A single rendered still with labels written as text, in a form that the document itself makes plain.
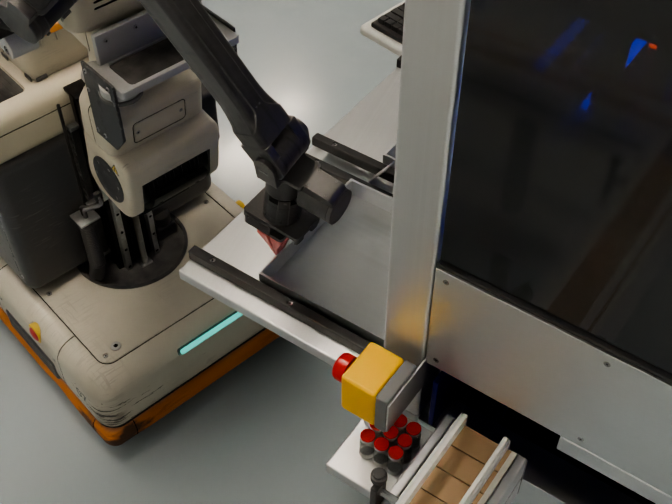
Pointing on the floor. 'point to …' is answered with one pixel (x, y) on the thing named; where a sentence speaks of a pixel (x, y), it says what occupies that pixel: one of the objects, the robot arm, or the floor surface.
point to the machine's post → (422, 174)
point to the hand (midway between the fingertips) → (278, 249)
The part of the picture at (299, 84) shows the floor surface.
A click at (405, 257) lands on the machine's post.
